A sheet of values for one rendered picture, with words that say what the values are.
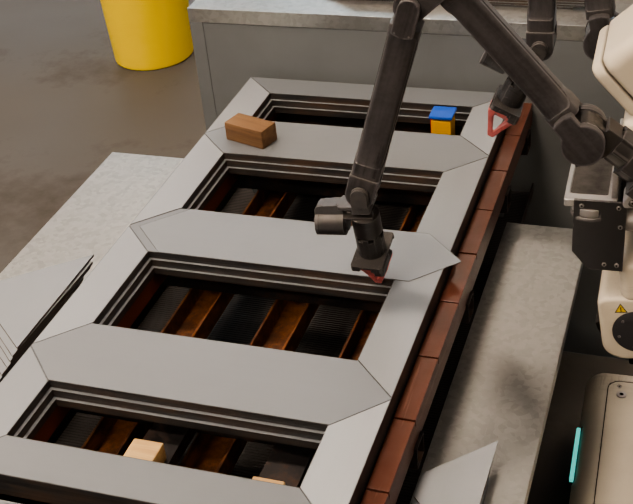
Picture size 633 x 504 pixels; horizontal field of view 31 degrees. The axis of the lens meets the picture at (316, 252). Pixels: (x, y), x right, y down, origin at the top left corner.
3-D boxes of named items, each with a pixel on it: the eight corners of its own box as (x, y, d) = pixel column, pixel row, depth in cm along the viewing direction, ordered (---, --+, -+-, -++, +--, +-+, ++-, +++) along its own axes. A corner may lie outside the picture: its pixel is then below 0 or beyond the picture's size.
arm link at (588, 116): (630, 144, 199) (630, 131, 204) (583, 110, 198) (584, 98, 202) (595, 180, 204) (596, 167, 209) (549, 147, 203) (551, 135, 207)
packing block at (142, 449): (125, 472, 209) (122, 456, 207) (137, 453, 213) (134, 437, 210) (155, 477, 207) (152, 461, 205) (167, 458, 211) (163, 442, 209)
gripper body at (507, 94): (488, 111, 249) (503, 83, 244) (496, 90, 257) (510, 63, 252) (515, 124, 249) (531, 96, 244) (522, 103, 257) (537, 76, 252)
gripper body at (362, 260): (351, 272, 228) (345, 247, 223) (364, 235, 235) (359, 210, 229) (382, 276, 226) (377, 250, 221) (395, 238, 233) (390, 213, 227)
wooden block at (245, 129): (226, 139, 293) (223, 122, 290) (241, 129, 297) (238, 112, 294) (263, 149, 287) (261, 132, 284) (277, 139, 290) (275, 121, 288)
